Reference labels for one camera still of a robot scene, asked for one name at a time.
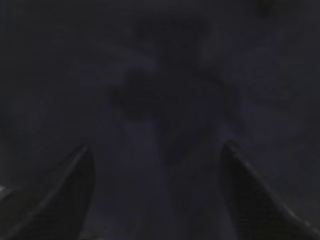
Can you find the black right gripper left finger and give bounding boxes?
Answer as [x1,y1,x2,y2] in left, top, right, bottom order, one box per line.
[0,145,96,240]

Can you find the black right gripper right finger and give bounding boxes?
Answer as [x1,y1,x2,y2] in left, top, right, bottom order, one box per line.
[219,141,320,240]

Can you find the black table cloth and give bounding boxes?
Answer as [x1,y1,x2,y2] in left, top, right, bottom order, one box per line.
[0,0,320,240]

